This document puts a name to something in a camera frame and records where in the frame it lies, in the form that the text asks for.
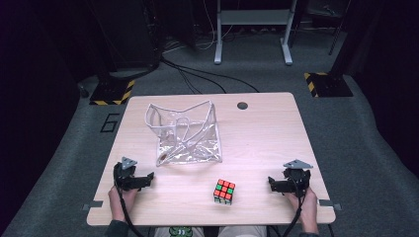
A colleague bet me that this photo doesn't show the black yellow-striped base plate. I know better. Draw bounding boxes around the black yellow-striped base plate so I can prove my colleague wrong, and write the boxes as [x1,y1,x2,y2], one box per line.
[89,78,136,107]
[302,71,355,99]

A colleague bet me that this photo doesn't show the white metal stand frame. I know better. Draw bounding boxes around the white metal stand frame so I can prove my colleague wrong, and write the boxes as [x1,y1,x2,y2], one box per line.
[213,0,294,66]

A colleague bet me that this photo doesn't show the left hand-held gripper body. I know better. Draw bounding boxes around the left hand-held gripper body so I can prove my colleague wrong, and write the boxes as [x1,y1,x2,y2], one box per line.
[113,156,146,193]

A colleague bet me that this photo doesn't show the person's right hand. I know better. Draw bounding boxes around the person's right hand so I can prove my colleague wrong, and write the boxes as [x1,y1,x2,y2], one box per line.
[284,187,320,235]

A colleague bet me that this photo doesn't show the clear plastic bag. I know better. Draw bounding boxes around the clear plastic bag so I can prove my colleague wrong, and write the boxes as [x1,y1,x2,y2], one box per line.
[144,100,223,168]

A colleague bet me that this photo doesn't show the right hand-held gripper black cable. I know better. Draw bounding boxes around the right hand-held gripper black cable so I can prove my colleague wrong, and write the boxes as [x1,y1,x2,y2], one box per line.
[281,177,310,237]

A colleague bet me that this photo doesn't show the person's legs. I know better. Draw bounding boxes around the person's legs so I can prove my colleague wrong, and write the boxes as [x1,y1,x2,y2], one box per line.
[153,225,269,237]

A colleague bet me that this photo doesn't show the black floor cables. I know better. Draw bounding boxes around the black floor cables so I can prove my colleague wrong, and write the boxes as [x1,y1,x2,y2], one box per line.
[160,56,261,95]

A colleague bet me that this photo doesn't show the colourful puzzle cube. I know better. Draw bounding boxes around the colourful puzzle cube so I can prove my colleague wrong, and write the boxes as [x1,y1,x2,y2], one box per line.
[212,178,237,206]

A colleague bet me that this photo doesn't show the black upright post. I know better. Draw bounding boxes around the black upright post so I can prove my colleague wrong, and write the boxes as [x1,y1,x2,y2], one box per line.
[329,0,375,77]

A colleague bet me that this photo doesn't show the white floor cables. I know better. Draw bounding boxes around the white floor cables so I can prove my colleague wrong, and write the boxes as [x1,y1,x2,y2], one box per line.
[162,0,235,54]

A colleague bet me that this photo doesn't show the thin black tripod leg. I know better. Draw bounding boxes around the thin black tripod leg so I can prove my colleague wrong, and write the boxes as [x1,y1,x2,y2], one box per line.
[327,0,352,56]

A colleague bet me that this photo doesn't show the grey tape strip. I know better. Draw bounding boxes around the grey tape strip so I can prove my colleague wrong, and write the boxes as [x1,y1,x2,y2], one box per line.
[81,199,104,212]
[318,198,343,212]

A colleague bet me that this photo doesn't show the hand-held gripper black cable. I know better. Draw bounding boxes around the hand-held gripper black cable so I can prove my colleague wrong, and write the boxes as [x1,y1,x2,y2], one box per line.
[113,163,146,237]
[281,177,310,237]

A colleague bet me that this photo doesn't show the black stand with curved base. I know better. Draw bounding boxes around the black stand with curved base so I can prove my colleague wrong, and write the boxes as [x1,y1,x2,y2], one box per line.
[88,0,164,82]

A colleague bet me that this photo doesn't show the left hand-held gripper black cable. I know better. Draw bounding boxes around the left hand-held gripper black cable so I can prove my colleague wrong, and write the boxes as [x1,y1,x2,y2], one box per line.
[113,163,146,237]

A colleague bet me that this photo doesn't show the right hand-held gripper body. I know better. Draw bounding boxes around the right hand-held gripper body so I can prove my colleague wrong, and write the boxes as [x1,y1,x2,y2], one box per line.
[282,159,314,199]

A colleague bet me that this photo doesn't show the person's left hand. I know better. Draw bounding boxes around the person's left hand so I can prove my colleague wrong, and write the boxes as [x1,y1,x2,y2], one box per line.
[108,185,139,222]

